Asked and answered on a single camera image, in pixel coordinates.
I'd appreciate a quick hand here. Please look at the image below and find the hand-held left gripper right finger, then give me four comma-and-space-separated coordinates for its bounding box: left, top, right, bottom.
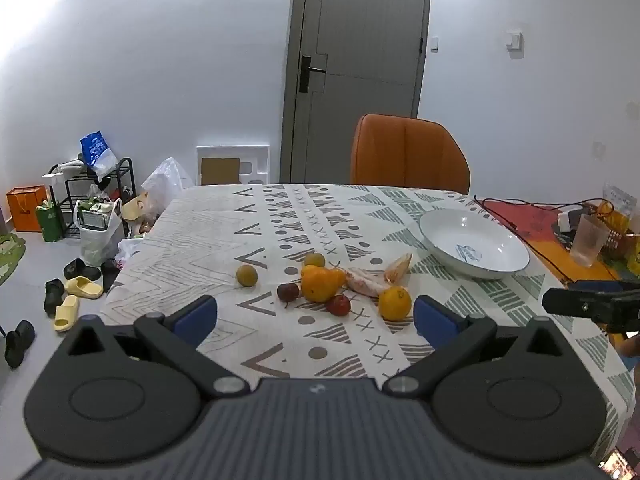
382, 294, 568, 396

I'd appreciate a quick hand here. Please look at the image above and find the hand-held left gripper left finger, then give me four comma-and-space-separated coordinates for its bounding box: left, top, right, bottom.
57, 294, 251, 401

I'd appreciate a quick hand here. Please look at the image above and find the peeled orange segment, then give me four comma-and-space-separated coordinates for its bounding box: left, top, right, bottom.
384, 253, 414, 284

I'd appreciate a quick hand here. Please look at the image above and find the orange paper bag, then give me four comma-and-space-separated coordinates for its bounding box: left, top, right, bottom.
6, 185, 48, 233

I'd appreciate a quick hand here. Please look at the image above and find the brown cardboard sheet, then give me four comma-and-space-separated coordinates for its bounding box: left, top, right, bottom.
201, 157, 241, 186

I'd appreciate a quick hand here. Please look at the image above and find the black door handle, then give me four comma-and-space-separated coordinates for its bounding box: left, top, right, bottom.
299, 55, 328, 93

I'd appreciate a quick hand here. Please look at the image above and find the yellow basket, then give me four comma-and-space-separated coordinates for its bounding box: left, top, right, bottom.
597, 200, 640, 261

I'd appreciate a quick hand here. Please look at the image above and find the blue and white bag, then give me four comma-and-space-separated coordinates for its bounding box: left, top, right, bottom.
79, 131, 120, 178

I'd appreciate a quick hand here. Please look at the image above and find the beige paper bag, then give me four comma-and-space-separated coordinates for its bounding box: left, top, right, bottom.
122, 192, 156, 221

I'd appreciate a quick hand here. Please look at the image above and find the filled white plastic bag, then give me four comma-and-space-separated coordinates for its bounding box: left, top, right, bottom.
73, 197, 124, 267

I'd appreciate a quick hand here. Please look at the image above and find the red orange printed cloth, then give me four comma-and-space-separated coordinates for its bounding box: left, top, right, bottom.
475, 196, 640, 291

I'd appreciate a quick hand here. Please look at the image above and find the dark red plum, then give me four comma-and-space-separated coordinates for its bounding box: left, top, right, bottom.
276, 282, 301, 308

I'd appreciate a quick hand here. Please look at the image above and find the black shoe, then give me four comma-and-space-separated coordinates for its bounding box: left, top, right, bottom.
44, 279, 66, 316
63, 258, 102, 281
5, 320, 36, 368
100, 260, 121, 293

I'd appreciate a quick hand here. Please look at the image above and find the clear plastic packet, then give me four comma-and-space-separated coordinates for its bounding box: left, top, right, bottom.
602, 182, 638, 221

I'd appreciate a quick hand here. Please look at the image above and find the clear plastic cup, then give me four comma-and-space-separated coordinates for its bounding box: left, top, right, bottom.
570, 214, 610, 268

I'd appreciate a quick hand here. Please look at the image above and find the grey door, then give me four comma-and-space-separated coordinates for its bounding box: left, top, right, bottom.
280, 0, 433, 186

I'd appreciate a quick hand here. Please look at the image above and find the orange chair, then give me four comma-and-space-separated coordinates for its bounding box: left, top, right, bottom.
350, 114, 472, 196

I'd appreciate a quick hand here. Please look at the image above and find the black cable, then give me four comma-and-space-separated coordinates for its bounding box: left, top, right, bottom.
472, 197, 601, 286

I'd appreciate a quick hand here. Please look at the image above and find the black metal rack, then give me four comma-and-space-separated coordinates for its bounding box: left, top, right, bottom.
47, 157, 137, 238

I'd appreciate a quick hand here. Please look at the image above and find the white charger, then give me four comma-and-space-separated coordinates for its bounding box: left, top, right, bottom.
557, 209, 583, 233

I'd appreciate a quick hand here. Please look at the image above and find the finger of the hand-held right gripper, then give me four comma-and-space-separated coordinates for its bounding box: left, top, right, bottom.
542, 287, 608, 320
566, 280, 640, 292

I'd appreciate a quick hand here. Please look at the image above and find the white bowl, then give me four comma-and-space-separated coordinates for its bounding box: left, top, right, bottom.
417, 208, 531, 280

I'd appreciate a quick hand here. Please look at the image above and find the green bag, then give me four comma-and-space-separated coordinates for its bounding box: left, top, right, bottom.
34, 201, 65, 243

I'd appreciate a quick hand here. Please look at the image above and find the yellow slipper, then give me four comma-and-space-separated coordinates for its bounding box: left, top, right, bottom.
64, 276, 104, 300
53, 295, 81, 332

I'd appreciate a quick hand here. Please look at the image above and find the white foam packing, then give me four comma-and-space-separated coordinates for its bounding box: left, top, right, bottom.
196, 144, 271, 187

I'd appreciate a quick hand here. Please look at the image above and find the round orange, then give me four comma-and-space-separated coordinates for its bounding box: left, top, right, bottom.
301, 265, 335, 304
378, 285, 413, 322

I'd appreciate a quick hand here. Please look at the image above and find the white plastic item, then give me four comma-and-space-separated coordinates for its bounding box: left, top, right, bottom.
42, 159, 85, 182

